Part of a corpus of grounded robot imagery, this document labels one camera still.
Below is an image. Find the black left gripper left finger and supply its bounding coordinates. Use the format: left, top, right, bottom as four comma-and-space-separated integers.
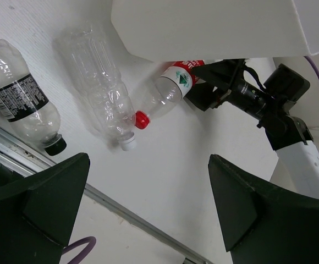
0, 153, 90, 263

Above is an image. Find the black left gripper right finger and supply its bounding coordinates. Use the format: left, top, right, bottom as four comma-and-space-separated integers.
208, 155, 319, 263

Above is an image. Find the clear unlabelled plastic bottle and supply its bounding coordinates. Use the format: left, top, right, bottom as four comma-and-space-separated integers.
56, 23, 136, 151

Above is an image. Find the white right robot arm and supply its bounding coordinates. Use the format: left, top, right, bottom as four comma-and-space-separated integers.
186, 59, 319, 199

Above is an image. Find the white octagonal plastic bin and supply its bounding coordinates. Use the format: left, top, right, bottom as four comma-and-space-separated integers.
111, 0, 319, 62

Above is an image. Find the black label plastic bottle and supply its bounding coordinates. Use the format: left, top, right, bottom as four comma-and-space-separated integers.
0, 39, 67, 156

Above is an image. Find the red label plastic bottle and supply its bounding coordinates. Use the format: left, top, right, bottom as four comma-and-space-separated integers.
135, 60, 205, 130

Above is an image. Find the aluminium table edge rail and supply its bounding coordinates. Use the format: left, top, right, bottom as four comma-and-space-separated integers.
0, 127, 210, 263

